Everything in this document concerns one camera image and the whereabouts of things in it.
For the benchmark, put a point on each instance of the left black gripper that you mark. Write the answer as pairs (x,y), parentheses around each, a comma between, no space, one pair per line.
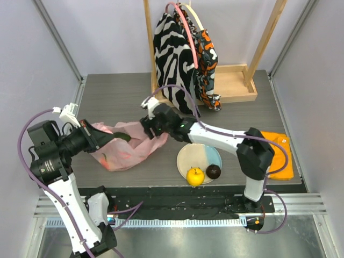
(94,137)

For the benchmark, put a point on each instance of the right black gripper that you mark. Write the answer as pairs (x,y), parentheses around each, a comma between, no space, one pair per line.
(150,127)

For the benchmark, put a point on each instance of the fake green avocado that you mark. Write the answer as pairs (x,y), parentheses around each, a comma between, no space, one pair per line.
(121,135)

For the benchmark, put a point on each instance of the pink plastic bag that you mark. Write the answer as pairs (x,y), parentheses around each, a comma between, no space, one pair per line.
(120,154)

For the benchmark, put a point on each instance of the fake mangosteen green leaves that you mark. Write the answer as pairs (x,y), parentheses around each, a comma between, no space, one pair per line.
(213,171)

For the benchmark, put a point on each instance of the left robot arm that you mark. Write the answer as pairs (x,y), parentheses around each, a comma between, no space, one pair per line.
(52,155)

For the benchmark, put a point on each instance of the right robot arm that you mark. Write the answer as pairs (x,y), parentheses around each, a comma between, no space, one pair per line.
(253,151)

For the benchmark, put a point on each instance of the fake orange fruit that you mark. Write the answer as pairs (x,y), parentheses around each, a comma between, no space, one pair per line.
(195,177)

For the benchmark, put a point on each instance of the cream and blue plate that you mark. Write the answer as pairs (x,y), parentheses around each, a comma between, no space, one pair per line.
(199,156)

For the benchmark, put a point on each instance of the black white zebra garment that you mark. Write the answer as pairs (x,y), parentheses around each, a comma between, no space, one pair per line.
(173,55)

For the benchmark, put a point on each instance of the orange black patterned garment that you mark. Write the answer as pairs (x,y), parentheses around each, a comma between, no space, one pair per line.
(207,61)

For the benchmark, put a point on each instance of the wooden clothes rack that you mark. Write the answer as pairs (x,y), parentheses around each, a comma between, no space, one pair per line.
(233,82)

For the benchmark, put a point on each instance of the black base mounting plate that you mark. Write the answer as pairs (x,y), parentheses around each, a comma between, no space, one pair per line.
(182,203)

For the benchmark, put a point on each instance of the cream wooden hanger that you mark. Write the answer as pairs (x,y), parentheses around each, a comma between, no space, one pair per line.
(193,13)

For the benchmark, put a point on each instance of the orange folded cloth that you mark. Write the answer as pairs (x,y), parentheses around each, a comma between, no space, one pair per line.
(279,157)

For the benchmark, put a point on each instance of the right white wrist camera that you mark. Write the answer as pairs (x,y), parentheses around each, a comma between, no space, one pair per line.
(149,104)

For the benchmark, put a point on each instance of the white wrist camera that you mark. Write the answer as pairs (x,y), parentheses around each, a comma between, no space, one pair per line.
(149,104)
(68,114)

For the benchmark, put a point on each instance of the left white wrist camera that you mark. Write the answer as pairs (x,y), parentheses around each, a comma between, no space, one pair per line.
(68,114)

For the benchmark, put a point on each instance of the white slotted cable duct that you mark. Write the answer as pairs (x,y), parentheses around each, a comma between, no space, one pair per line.
(135,223)

